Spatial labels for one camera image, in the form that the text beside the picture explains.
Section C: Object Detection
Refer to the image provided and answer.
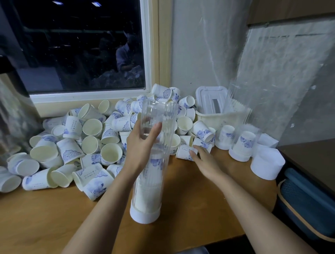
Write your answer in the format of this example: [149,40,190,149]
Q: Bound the person's right hand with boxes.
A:
[188,145,227,183]

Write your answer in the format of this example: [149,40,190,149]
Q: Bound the stainless steel water dispenser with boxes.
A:
[0,55,44,158]

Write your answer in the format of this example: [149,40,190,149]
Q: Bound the cup tube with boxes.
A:
[130,99,179,225]

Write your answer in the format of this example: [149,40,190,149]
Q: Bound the brown wooden wall cabinet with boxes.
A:
[246,0,335,25]

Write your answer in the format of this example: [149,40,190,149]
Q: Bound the pile of paper cups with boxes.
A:
[0,84,216,202]

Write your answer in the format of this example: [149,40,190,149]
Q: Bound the person's blue jeans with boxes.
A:
[175,246,210,254]

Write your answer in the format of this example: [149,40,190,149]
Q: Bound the person's right forearm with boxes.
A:
[209,170,319,254]

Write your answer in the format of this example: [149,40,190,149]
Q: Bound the person's left forearm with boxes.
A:
[62,167,138,254]

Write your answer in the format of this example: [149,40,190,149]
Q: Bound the clear plastic bag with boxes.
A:
[230,21,335,142]

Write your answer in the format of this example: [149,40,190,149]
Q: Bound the white framed window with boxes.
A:
[0,0,173,118]

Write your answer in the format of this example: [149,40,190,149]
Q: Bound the translucent plastic box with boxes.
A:
[195,107,252,132]

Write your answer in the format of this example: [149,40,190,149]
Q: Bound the blue bin with tan rim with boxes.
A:
[276,167,335,242]

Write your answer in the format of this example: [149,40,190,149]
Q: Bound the dark wooden side counter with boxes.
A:
[277,139,335,192]

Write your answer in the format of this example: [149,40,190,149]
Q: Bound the single blue-printed paper cup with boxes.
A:
[175,144,200,161]

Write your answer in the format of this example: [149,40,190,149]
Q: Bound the person's left hand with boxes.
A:
[123,120,163,176]

